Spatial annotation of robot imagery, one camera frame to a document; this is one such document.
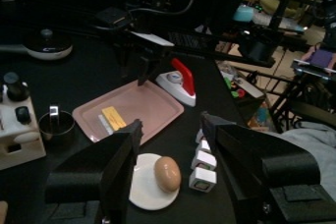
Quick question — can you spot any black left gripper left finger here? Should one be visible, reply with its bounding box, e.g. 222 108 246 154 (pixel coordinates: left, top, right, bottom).
43 118 144 224

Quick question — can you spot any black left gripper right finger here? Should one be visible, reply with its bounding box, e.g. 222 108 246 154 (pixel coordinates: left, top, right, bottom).
200 111 336 224

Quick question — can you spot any black frame post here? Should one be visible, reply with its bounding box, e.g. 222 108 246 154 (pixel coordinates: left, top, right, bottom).
267 0 304 31

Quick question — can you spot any black white toy pot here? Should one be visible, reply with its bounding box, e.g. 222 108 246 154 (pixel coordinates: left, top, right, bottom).
0 28 75 61

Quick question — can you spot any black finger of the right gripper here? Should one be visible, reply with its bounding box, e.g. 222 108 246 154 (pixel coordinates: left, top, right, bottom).
118 48 134 79
136 54 163 87

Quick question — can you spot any box of colourful toys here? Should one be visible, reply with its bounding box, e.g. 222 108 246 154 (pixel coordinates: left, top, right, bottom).
216 60 268 128

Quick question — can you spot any pink rectangular tray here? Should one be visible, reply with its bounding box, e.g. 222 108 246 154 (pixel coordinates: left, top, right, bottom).
71 80 186 146

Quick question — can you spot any purple box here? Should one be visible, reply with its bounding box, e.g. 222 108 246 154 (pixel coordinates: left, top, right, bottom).
306 48 336 71

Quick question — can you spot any white round plate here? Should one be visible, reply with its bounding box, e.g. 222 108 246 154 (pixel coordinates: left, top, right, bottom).
127 152 183 211

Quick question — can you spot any white red toy iron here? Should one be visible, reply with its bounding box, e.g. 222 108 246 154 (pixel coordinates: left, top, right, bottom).
155 57 199 108

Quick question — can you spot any black cup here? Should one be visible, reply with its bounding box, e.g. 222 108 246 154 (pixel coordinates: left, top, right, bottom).
38 104 76 141

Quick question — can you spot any teal cup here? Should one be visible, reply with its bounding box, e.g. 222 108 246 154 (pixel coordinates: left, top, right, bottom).
231 4 256 24

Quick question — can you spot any black knob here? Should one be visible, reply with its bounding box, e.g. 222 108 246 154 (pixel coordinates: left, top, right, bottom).
15 105 34 126

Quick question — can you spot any white cube block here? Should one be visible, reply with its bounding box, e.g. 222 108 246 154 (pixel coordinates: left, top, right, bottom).
195 139 212 154
195 128 207 143
191 149 218 171
188 166 218 194

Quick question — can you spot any brown toy egg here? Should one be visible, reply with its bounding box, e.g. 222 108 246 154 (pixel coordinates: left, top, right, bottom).
152 155 183 194

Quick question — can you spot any small white grey strip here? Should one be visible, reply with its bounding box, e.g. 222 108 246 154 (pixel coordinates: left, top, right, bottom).
98 114 116 137

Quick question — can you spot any grey cloth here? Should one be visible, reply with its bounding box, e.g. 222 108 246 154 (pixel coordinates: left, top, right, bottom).
268 121 336 202

